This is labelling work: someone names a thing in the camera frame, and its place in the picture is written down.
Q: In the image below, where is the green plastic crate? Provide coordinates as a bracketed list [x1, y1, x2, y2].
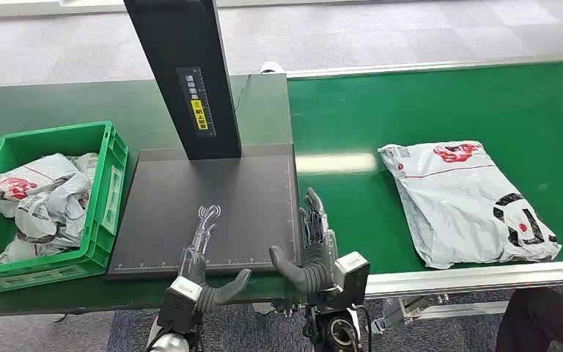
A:
[0, 120, 130, 296]

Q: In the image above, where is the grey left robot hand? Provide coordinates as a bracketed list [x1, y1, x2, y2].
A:
[178, 204, 253, 313]

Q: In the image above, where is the aluminium conveyor rail wide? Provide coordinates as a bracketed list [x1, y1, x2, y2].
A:
[364, 260, 563, 300]

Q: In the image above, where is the thin black table cable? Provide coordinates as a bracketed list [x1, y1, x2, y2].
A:
[234, 73, 252, 111]

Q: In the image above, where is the black scanner post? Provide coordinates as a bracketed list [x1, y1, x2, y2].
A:
[122, 0, 243, 161]

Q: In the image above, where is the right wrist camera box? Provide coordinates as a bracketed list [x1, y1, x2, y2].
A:
[332, 252, 371, 307]

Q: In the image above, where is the aluminium conveyor rail thin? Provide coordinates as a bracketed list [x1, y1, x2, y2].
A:
[286, 53, 563, 80]

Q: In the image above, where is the metal fitting under table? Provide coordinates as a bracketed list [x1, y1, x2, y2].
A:
[252, 298, 306, 318]

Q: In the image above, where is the crumpled white mailer bag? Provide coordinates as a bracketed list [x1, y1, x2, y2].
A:
[67, 152, 100, 210]
[14, 172, 93, 249]
[0, 234, 69, 265]

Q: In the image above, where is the green conveyor belt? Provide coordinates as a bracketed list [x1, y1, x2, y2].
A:
[287, 60, 563, 276]

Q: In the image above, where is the white mailer package black print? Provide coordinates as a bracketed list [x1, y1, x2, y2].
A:
[378, 141, 563, 270]

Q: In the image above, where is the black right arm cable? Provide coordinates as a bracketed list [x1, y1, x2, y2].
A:
[351, 304, 374, 352]

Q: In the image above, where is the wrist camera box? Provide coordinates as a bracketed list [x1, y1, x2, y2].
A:
[332, 252, 371, 307]
[157, 276, 203, 336]

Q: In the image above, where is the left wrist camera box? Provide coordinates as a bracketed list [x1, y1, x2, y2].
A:
[157, 276, 203, 336]

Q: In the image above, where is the black scanner base plate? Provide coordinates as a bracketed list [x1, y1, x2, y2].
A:
[106, 143, 306, 282]

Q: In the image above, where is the white mailer bag red print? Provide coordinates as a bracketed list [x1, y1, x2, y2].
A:
[0, 153, 84, 219]

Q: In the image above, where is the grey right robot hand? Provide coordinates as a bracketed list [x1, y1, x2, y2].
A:
[268, 187, 341, 296]

